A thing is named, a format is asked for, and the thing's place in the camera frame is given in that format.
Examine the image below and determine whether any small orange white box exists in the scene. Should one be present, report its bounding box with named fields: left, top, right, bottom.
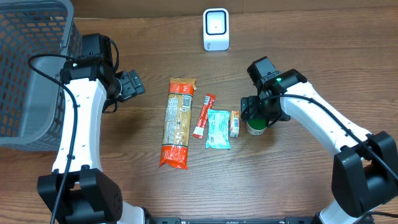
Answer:
left=229, top=111, right=241, bottom=138

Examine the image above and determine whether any green lid white jar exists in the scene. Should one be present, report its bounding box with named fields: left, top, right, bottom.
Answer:
left=246, top=119, right=267, bottom=136

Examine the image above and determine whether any teal snack packet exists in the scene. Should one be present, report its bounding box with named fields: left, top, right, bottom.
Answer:
left=206, top=109, right=231, bottom=150

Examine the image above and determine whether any red white stick packet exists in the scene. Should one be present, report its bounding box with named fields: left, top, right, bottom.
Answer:
left=193, top=94, right=216, bottom=139

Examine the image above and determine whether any orange noodle packet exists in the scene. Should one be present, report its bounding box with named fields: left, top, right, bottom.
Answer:
left=159, top=78, right=196, bottom=169

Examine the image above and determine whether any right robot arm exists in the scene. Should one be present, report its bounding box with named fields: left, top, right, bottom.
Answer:
left=241, top=57, right=397, bottom=223

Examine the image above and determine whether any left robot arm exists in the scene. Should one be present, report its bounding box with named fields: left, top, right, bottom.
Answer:
left=37, top=34, right=149, bottom=224

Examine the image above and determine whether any white barcode scanner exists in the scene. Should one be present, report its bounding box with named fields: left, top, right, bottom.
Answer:
left=203, top=8, right=229, bottom=51

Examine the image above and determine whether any grey plastic mesh basket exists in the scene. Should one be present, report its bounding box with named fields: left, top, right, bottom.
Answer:
left=1, top=0, right=81, bottom=151

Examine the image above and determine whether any right black cable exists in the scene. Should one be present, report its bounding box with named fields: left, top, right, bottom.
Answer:
left=241, top=93, right=398, bottom=218

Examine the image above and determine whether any black cable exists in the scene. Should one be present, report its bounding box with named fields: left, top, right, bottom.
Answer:
left=241, top=93, right=398, bottom=218
left=27, top=53, right=78, bottom=224

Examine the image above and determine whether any left black cable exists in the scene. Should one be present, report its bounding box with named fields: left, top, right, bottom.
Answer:
left=27, top=53, right=78, bottom=224

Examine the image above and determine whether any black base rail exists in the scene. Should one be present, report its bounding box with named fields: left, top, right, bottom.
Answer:
left=149, top=217, right=376, bottom=224

